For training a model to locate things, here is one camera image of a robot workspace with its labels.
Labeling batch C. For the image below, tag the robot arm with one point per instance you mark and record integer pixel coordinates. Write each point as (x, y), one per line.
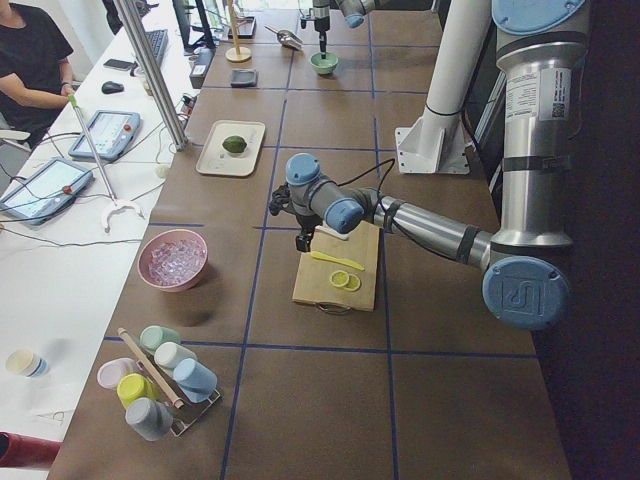
(541, 46)
(353, 11)

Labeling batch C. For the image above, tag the yellow plastic knife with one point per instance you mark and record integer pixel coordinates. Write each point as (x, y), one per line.
(337, 260)

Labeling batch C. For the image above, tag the far teach pendant tablet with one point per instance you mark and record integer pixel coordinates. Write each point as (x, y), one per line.
(112, 131)

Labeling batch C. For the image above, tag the white cup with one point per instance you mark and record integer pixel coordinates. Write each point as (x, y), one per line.
(169, 354)

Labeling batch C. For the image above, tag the black picture frame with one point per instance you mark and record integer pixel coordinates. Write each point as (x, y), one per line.
(246, 28)

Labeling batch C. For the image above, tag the mint green bowl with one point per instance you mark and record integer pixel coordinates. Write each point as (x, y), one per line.
(324, 63)

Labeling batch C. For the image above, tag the bamboo cutting board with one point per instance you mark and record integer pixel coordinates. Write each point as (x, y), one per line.
(312, 284)

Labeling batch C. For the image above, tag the wire cup rack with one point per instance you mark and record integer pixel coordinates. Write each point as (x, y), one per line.
(190, 413)

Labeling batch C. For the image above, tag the teach pendant tablet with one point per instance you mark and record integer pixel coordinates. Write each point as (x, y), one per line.
(47, 192)
(112, 131)

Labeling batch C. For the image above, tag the cream rabbit tray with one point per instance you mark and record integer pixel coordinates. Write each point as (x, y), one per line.
(215, 159)

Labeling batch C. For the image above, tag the black keyboard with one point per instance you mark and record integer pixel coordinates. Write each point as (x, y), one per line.
(158, 41)

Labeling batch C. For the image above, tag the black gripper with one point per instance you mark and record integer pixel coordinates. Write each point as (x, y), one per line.
(320, 20)
(303, 224)

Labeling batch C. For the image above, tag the green avocado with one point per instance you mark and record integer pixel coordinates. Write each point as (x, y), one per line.
(235, 145)

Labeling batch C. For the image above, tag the metal scoop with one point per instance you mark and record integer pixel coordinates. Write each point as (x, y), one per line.
(286, 38)

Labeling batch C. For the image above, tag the black power box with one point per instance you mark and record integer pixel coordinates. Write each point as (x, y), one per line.
(200, 62)

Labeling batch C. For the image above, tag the reacher grabber tool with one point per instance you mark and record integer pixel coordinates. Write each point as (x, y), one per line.
(116, 205)

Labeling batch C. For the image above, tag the grey folded cloth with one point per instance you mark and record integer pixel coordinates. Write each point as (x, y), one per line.
(243, 78)

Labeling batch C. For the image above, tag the mint green cup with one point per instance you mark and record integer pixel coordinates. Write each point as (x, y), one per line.
(153, 336)

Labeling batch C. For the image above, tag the smartphone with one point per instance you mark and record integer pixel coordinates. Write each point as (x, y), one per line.
(117, 64)

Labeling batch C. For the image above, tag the yellow cup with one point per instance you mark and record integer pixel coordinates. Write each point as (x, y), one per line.
(134, 386)

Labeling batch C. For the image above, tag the black computer mouse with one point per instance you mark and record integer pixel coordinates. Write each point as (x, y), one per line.
(110, 87)

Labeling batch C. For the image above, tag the pink cup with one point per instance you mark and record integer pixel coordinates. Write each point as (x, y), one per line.
(111, 372)

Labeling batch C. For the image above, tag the lower lemon slice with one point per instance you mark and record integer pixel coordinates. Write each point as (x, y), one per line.
(353, 283)

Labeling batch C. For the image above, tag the metal frame post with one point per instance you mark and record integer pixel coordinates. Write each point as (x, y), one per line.
(146, 59)

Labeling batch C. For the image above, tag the grey cup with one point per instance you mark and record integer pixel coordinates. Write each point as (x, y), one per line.
(149, 418)

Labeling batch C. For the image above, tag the cream and blue cup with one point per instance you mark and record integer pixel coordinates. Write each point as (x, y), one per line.
(25, 362)

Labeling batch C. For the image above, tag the near teach pendant tablet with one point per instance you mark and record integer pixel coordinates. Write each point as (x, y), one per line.
(47, 192)

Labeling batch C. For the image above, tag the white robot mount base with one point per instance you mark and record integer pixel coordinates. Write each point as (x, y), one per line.
(435, 143)

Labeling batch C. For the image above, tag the red object at corner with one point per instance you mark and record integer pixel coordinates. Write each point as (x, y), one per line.
(20, 451)

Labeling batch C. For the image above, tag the person in black shirt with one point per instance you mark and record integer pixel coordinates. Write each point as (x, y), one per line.
(36, 76)

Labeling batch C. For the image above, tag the wooden stand with pole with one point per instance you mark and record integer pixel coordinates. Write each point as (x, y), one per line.
(237, 53)

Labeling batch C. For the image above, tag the pink bowl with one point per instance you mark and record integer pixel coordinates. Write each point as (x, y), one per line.
(171, 235)

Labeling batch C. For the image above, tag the clear ice cubes pile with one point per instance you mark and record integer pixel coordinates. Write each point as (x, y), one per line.
(174, 262)

